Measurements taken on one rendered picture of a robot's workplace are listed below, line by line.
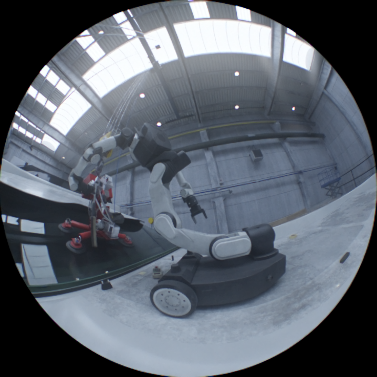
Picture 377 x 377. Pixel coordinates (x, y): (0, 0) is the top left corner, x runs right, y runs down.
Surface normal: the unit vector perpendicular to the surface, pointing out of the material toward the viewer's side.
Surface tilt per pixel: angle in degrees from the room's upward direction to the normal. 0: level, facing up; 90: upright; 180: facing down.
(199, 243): 90
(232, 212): 90
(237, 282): 90
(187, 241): 109
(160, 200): 90
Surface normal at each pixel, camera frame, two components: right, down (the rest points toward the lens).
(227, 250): -0.20, -0.29
